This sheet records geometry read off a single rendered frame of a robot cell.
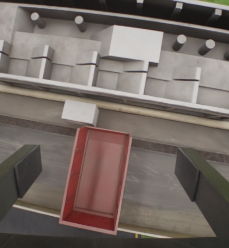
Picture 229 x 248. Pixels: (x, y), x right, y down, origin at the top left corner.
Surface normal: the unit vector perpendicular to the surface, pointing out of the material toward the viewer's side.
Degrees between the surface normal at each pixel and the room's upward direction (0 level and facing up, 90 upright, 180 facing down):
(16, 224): 0
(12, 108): 0
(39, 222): 0
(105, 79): 10
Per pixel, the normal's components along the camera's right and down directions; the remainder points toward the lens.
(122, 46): -0.06, 0.00
